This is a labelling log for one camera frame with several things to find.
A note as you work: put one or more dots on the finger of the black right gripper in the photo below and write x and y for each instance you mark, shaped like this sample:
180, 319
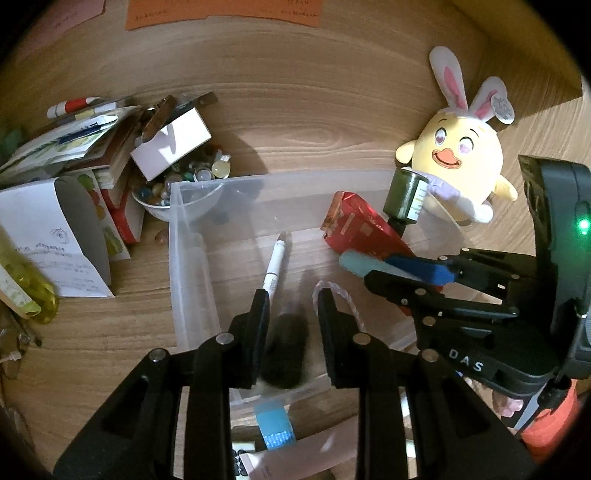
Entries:
415, 295

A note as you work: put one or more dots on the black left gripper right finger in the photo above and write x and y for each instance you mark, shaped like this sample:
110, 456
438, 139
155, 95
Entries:
456, 435

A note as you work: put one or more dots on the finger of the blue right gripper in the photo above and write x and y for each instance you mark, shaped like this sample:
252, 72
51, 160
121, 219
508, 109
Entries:
432, 272

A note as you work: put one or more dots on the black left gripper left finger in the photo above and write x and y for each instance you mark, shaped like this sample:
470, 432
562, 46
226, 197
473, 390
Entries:
132, 435

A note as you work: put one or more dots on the dark green glass bottle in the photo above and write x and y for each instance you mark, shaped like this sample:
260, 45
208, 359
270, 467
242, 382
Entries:
405, 199

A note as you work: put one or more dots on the mint blue white bottle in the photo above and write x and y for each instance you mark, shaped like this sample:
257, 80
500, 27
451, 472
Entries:
361, 264

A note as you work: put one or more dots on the white pill blister card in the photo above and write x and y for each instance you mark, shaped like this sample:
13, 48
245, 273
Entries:
241, 472

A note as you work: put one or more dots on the pink cosmetic tube white cap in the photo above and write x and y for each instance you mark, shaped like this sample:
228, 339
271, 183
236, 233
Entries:
306, 457

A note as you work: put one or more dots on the white pen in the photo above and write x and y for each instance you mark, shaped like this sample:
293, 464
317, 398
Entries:
272, 276

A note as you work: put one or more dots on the person right hand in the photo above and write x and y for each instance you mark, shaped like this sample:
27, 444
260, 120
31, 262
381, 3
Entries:
506, 406

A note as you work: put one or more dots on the red foil packet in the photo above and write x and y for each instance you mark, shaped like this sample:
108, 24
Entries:
351, 223

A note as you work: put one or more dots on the yellow bunny-eared chick plush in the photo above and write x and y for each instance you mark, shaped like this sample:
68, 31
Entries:
458, 151

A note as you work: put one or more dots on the green spray bottle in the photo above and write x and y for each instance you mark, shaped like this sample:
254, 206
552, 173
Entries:
24, 289

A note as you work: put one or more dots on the clear plastic storage bin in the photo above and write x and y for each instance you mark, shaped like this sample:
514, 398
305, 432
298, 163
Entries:
217, 261

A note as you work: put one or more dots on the white folded paper sheet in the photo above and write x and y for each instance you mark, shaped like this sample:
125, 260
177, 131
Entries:
54, 224

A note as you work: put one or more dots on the white bowl of beads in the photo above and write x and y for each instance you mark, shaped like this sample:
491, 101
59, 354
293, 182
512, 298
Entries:
196, 182

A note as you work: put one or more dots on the small white cardboard box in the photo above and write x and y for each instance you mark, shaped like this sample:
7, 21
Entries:
170, 144

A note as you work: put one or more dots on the stack of booklets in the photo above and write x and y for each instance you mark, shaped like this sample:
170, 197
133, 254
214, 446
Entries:
94, 151

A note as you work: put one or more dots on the red white marker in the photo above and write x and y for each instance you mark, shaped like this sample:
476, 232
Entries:
67, 107

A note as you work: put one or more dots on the orange sticky note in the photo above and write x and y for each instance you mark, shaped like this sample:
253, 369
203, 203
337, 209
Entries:
151, 12

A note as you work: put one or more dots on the pink sticky note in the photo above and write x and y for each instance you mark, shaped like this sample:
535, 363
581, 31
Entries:
61, 17

